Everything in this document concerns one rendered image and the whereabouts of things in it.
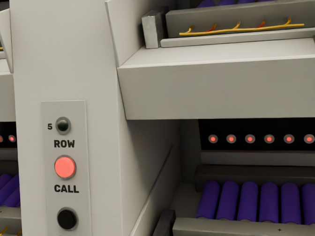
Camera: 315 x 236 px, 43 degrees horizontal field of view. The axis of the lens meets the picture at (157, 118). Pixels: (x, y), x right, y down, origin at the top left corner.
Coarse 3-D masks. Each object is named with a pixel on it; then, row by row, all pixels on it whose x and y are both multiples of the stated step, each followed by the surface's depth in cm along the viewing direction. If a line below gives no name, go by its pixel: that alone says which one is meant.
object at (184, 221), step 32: (224, 128) 45; (256, 128) 44; (288, 128) 43; (224, 160) 46; (256, 160) 45; (288, 160) 44; (160, 192) 41; (192, 192) 46; (224, 192) 42; (256, 192) 42; (288, 192) 40; (160, 224) 37; (192, 224) 37; (224, 224) 37; (256, 224) 36; (288, 224) 36
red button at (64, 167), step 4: (60, 160) 32; (64, 160) 32; (68, 160) 32; (56, 164) 32; (60, 164) 32; (64, 164) 32; (68, 164) 32; (72, 164) 32; (56, 168) 32; (60, 168) 32; (64, 168) 32; (68, 168) 32; (72, 168) 32; (60, 172) 32; (64, 172) 32; (68, 172) 32; (72, 172) 32; (60, 176) 33; (64, 176) 32
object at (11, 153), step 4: (0, 148) 55; (4, 148) 55; (8, 148) 54; (12, 148) 54; (16, 148) 54; (0, 152) 55; (4, 152) 54; (8, 152) 54; (12, 152) 54; (16, 152) 54; (0, 156) 55; (4, 156) 55; (8, 156) 54; (12, 156) 54; (16, 156) 54; (16, 160) 54; (0, 232) 44
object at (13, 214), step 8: (0, 208) 44; (8, 208) 44; (16, 208) 44; (0, 216) 43; (8, 216) 43; (16, 216) 42; (0, 224) 43; (8, 224) 43; (16, 224) 43; (8, 232) 43; (16, 232) 43
